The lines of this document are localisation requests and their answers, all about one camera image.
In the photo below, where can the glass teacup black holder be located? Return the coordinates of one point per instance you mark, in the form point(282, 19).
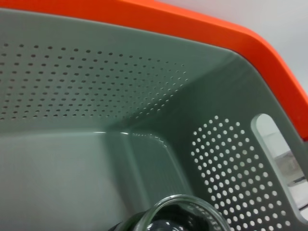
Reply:
point(168, 225)

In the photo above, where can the grey perforated storage bin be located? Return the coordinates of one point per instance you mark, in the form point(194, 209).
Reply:
point(72, 156)

